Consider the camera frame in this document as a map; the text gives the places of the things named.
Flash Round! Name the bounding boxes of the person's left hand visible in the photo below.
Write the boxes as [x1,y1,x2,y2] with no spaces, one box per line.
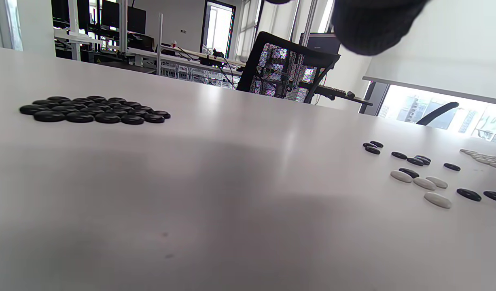
[266,0,430,56]

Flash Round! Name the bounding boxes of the group of white Go stones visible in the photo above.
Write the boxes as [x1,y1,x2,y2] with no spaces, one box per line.
[460,149,496,171]

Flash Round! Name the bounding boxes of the pile of mixed Go stones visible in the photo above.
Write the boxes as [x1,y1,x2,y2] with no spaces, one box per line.
[362,140,496,213]

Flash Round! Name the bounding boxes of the group of black Go stones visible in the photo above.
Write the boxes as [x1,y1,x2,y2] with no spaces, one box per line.
[19,96,171,125]

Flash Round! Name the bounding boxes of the black keyboard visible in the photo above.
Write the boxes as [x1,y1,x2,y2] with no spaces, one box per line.
[319,86,348,97]

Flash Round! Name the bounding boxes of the black keyboard tray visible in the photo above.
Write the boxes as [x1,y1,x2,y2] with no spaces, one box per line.
[311,84,374,107]

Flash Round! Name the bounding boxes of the white roller blind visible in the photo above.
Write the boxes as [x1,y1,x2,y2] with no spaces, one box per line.
[362,0,496,106]

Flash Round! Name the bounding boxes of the black mesh office chair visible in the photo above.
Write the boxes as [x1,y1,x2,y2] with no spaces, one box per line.
[236,32,341,104]

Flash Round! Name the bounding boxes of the dark framed glass door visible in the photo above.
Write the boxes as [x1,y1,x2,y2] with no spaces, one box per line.
[200,0,237,55]

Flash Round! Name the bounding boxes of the white lab workbench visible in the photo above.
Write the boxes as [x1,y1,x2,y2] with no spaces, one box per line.
[52,24,248,89]

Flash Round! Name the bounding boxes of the aluminium profile rods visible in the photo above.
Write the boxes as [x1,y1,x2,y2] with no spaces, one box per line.
[156,13,164,76]

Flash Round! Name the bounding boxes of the black computer monitor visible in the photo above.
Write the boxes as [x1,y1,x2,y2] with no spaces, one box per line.
[127,6,147,35]
[52,0,70,25]
[77,0,91,29]
[102,0,120,28]

